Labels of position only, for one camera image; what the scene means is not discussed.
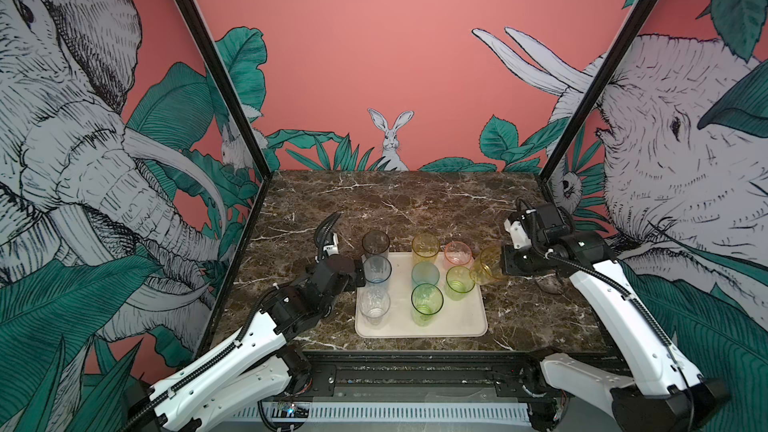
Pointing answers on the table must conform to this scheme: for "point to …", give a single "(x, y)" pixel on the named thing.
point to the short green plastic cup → (459, 281)
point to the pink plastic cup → (457, 253)
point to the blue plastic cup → (377, 269)
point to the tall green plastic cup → (426, 300)
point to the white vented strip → (480, 412)
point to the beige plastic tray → (399, 298)
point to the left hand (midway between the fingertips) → (348, 259)
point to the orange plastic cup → (425, 248)
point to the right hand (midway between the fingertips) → (497, 259)
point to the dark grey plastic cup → (375, 241)
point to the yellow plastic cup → (488, 268)
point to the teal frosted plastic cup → (424, 272)
